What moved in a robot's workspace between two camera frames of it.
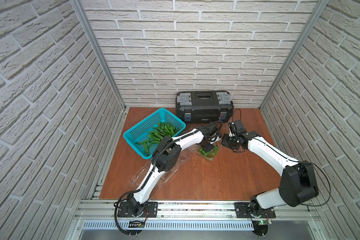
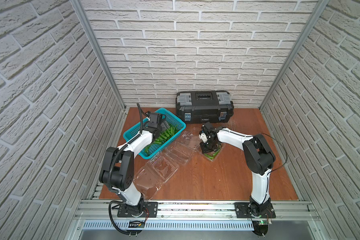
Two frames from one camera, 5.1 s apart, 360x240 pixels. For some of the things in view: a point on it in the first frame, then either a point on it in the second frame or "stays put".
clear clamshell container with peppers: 137,179 stays put
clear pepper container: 209,154 stays put
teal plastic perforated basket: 147,136 stays put
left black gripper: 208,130 → 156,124
